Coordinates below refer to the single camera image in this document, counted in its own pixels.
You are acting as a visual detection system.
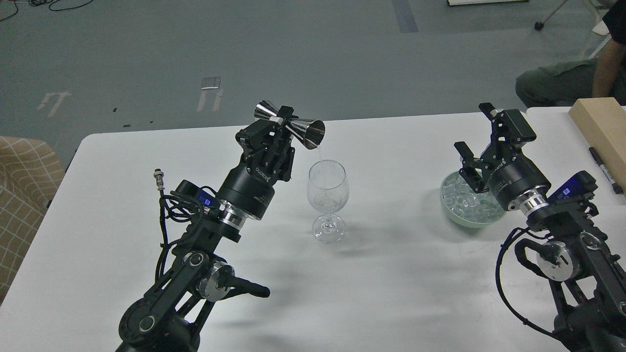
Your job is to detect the black marker pen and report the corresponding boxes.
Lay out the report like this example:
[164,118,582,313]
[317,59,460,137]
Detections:
[588,147,624,195]

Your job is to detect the clear wine glass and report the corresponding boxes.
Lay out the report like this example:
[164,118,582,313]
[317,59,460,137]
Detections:
[307,159,350,243]

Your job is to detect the tan checkered chair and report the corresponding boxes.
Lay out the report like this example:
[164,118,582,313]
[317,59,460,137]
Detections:
[0,136,65,301]

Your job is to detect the light wooden box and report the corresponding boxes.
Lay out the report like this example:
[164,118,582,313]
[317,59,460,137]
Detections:
[568,97,626,189]

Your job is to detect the steel double jigger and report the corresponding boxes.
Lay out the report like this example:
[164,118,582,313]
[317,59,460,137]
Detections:
[253,100,326,150]

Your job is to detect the person in dark clothes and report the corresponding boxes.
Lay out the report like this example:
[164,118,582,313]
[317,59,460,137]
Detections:
[514,0,626,109]

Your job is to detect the black floor cables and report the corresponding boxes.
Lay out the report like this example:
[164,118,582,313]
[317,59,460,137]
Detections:
[0,0,93,21]

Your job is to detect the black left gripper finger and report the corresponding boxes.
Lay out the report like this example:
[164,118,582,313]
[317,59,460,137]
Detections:
[272,132,295,182]
[235,120,282,164]

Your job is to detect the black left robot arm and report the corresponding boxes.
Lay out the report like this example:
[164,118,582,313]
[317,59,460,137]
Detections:
[117,118,295,352]

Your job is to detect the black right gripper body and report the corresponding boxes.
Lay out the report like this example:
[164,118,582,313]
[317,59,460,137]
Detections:
[482,147,551,211]

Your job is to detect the clear ice cubes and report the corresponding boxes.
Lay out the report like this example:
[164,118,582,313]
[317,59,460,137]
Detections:
[443,172,504,220]

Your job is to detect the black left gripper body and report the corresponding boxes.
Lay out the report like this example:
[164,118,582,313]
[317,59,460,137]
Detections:
[217,156,284,220]

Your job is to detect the white office chair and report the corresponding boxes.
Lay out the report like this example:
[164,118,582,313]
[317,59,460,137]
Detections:
[534,0,612,57]

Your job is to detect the green bowl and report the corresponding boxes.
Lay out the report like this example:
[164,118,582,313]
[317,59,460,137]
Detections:
[440,169,507,229]

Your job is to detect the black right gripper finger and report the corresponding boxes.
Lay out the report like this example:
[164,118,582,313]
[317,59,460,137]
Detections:
[479,103,537,161]
[454,142,490,194]

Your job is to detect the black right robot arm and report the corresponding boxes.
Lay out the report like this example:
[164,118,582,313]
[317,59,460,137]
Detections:
[454,103,626,352]

